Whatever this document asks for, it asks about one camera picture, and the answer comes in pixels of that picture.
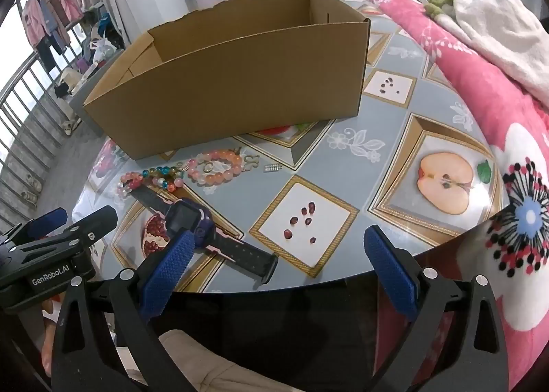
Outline brown cardboard box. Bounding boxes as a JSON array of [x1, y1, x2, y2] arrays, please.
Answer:
[[83, 0, 372, 161]]

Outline pink orange bead bracelet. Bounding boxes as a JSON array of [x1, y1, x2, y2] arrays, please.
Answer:
[[187, 150, 244, 186]]

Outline white fluffy blanket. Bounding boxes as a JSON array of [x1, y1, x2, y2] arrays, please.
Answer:
[[446, 0, 549, 107]]

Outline metal railing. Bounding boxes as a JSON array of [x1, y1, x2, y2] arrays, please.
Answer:
[[0, 51, 65, 238]]

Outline pair of pale shoes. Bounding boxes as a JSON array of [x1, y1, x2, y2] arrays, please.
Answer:
[[16, 174, 42, 206]]

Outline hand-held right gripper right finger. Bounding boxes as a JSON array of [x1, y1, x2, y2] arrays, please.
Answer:
[[364, 225, 528, 392]]

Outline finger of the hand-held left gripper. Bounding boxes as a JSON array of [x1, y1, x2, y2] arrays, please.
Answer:
[[40, 205, 119, 252], [0, 209, 69, 248]]

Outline purple smartwatch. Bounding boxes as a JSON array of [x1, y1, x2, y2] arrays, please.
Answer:
[[129, 186, 279, 285]]

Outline person's beige pants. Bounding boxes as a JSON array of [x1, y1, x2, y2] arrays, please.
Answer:
[[158, 329, 303, 392]]

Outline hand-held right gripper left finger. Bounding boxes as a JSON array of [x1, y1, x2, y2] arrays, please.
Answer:
[[43, 230, 198, 392]]

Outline pair of white shoes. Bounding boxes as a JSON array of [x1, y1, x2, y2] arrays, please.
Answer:
[[60, 117, 83, 136]]

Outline row of hanging clothes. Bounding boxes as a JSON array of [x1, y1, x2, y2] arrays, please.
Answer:
[[21, 0, 102, 72]]

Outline pink floral blanket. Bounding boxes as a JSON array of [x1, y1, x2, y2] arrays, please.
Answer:
[[362, 0, 549, 392]]

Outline multicolour bead bracelet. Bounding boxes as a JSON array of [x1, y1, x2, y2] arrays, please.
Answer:
[[117, 165, 187, 198]]

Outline pile of clothes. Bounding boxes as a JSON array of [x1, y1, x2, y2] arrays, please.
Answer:
[[77, 6, 126, 75]]

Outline white plastic bag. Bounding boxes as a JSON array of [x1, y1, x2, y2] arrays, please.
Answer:
[[90, 35, 117, 63]]

